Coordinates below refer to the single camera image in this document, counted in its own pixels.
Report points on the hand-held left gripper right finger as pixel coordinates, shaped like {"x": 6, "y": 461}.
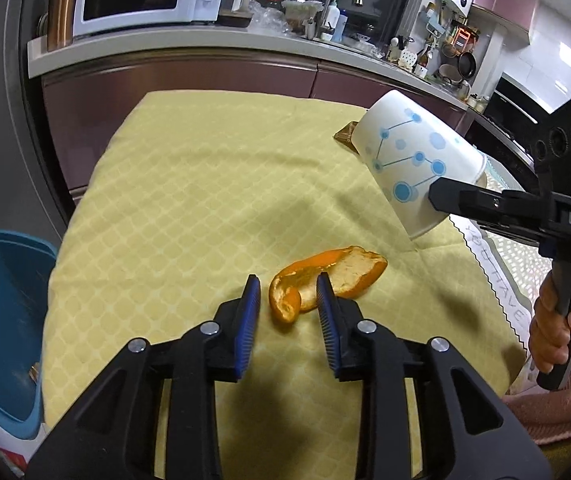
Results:
{"x": 328, "y": 320}

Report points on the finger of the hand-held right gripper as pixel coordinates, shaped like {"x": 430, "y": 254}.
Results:
{"x": 465, "y": 197}

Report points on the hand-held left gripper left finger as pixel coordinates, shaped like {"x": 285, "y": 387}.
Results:
{"x": 248, "y": 325}

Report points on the orange peel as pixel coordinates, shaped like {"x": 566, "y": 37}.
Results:
{"x": 345, "y": 270}

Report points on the dotted white paper cup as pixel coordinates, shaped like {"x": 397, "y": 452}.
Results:
{"x": 415, "y": 170}

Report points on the gold foil wrapper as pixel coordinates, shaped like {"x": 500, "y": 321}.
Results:
{"x": 346, "y": 136}

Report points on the brown snack wrapper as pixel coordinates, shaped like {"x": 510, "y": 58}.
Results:
{"x": 33, "y": 372}

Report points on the blue plastic bin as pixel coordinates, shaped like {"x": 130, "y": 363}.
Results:
{"x": 0, "y": 310}

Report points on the person's right forearm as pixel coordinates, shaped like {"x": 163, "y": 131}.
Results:
{"x": 555, "y": 410}

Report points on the person's right hand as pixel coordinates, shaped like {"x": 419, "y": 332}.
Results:
{"x": 545, "y": 325}

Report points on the black built-in oven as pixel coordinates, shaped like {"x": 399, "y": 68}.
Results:
{"x": 510, "y": 100}

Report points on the beige patterned tablecloth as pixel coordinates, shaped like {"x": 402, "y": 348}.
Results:
{"x": 505, "y": 270}

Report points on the steel cooking pot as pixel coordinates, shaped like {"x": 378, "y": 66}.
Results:
{"x": 450, "y": 75}

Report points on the black frying pan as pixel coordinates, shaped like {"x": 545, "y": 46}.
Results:
{"x": 467, "y": 65}

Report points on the yellow checked tablecloth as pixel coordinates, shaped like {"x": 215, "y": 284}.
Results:
{"x": 175, "y": 210}

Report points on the dark glass bottle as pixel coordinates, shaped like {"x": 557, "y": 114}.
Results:
{"x": 421, "y": 60}

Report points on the white dotted mug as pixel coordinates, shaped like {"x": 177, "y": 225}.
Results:
{"x": 407, "y": 58}

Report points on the blue bottle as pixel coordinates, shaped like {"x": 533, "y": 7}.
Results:
{"x": 343, "y": 27}

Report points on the white soap dispenser bottle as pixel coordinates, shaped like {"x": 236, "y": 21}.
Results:
{"x": 330, "y": 20}

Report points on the covered food container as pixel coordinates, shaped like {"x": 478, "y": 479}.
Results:
{"x": 303, "y": 10}

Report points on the maroon lower cabinets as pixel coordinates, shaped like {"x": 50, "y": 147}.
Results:
{"x": 190, "y": 75}

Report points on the clear plastic bags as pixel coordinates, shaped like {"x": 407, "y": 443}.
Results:
{"x": 268, "y": 15}

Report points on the white kitchen countertop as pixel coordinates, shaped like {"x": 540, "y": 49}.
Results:
{"x": 190, "y": 42}

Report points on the dark food tray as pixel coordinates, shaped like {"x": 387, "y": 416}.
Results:
{"x": 235, "y": 19}

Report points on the grey refrigerator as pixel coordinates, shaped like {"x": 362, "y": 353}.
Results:
{"x": 15, "y": 135}

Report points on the copper travel tumbler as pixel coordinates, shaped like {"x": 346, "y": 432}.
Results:
{"x": 63, "y": 10}

